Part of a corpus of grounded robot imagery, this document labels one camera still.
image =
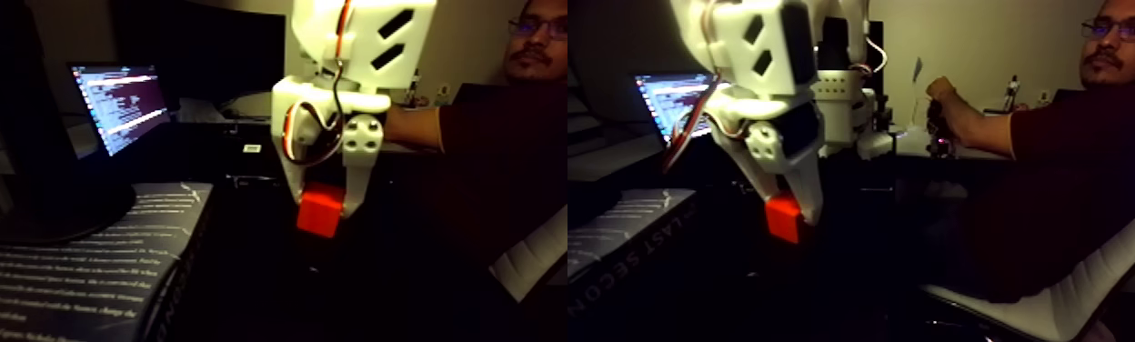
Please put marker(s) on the red cube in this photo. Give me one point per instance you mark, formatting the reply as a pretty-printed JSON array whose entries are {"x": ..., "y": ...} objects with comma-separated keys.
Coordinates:
[{"x": 319, "y": 218}]

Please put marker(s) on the dark leader arm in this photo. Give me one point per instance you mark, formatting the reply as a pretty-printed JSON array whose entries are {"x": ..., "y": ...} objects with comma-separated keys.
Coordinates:
[{"x": 938, "y": 134}]

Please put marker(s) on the person's right hand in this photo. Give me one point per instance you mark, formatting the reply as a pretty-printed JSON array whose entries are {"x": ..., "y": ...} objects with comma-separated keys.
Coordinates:
[{"x": 942, "y": 93}]

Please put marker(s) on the small white label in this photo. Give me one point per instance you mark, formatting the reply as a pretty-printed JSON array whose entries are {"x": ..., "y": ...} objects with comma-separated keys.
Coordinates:
[{"x": 251, "y": 148}]

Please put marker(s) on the black wide monitor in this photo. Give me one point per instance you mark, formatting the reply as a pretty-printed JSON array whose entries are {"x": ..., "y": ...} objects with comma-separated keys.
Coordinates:
[{"x": 205, "y": 48}]

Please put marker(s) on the open laptop with lit screen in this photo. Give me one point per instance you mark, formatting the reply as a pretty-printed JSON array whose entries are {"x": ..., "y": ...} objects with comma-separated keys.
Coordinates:
[{"x": 119, "y": 100}]

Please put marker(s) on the large black monitor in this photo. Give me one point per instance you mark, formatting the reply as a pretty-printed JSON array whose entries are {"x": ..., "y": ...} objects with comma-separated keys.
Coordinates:
[{"x": 42, "y": 143}]

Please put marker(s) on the dark book with white text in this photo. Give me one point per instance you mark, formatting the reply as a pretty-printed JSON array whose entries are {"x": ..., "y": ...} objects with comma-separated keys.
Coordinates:
[{"x": 71, "y": 267}]

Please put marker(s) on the small figurine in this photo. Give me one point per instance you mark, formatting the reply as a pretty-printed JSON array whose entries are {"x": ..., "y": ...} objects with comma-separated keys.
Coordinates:
[{"x": 1012, "y": 94}]

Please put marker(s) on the white office chair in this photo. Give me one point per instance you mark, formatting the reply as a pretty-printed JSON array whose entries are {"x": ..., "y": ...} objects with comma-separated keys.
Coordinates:
[{"x": 1054, "y": 310}]

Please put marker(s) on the person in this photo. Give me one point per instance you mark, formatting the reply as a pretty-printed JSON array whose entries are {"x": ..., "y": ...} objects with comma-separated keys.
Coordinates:
[{"x": 1102, "y": 162}]

